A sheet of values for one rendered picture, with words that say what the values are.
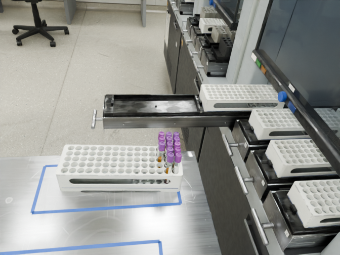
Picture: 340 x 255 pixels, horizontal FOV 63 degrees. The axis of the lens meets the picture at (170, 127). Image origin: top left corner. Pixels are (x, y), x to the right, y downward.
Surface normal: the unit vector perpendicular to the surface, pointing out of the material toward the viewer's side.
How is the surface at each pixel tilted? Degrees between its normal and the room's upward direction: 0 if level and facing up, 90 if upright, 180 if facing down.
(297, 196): 90
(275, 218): 90
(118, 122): 90
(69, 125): 0
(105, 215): 0
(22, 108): 0
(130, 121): 90
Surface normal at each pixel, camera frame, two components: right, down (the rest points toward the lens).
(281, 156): 0.08, -0.76
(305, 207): -0.99, 0.02
